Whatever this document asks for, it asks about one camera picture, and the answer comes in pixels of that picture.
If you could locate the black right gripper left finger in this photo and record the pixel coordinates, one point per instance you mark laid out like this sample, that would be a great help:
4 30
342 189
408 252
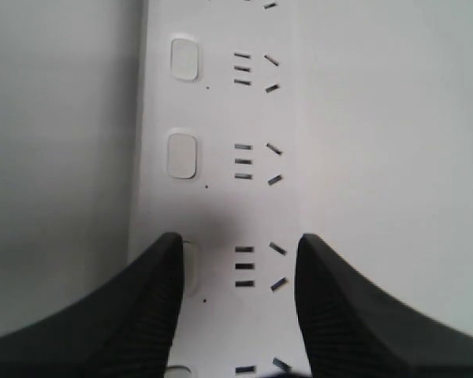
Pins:
123 329

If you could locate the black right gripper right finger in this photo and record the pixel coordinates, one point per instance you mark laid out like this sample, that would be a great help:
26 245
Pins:
352 328

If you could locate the white five-outlet power strip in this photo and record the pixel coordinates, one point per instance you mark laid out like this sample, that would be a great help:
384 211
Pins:
216 163

